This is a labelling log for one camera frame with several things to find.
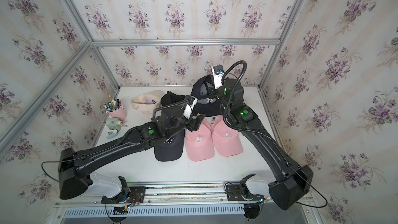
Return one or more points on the pink cap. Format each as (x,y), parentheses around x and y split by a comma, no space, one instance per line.
(199,144)
(225,139)

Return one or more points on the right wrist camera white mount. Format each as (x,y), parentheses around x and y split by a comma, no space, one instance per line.
(217,72)

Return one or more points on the aluminium rail frame front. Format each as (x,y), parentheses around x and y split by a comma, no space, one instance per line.
(189,203)

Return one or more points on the small blue white object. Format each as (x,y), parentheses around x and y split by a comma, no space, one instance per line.
(112,134)

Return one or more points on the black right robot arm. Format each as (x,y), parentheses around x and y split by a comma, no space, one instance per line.
(292,181)

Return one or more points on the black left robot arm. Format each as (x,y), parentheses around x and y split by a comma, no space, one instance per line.
(77,169)

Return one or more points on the green tape dispenser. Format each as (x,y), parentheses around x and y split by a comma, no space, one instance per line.
(115,124)

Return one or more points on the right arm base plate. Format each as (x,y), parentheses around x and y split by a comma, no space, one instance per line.
(236,192)

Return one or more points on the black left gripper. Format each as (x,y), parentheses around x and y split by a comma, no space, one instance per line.
(194,124)

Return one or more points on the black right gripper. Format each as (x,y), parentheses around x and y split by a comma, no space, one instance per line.
(213,93)

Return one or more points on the black cap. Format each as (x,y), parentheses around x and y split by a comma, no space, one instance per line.
(171,99)
(209,107)

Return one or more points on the pink pen cup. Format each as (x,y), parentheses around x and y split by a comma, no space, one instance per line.
(115,109)

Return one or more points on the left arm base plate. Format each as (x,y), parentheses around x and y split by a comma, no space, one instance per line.
(134,196)

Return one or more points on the beige cap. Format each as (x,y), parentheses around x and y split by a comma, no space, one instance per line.
(146,103)

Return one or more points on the dark grey baseball cap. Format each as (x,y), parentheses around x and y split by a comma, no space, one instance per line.
(172,149)

